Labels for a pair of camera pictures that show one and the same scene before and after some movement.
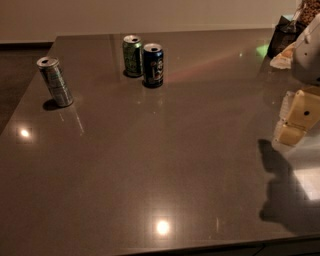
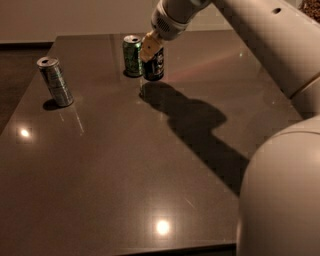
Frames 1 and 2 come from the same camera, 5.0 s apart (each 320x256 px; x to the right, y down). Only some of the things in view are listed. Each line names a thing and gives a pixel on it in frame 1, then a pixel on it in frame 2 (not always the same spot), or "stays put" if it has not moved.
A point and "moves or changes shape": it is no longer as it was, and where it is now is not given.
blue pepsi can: (153, 65) moves or changes shape
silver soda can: (53, 73) stays put
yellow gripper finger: (303, 114) -> (150, 46)
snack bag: (306, 11) stays put
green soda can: (133, 55) stays put
